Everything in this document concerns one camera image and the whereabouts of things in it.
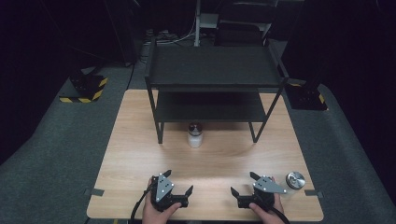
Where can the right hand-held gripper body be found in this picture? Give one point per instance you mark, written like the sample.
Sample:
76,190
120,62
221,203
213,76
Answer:
264,186

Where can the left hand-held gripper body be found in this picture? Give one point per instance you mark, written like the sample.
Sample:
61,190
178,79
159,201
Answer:
164,188

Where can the glass jar with metal lid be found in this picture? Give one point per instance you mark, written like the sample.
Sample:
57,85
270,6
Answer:
295,180

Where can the small white jar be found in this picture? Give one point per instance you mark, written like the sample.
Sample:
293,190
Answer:
195,135

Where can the black two-tier metal rack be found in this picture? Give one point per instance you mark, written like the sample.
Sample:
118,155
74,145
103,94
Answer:
214,67

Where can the person's left hand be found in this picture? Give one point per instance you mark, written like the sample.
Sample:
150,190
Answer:
155,214

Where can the person's right hand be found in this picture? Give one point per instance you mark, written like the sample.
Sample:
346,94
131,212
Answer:
267,216

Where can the grey tape piece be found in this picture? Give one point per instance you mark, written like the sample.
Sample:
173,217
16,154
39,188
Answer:
94,192
314,193

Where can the black striped-edge stand base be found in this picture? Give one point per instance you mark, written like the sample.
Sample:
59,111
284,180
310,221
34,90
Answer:
306,98
85,87

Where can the black office chair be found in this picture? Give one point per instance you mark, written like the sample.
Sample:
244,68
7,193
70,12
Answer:
238,31

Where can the white metal pole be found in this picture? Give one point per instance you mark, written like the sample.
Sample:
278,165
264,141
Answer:
197,25

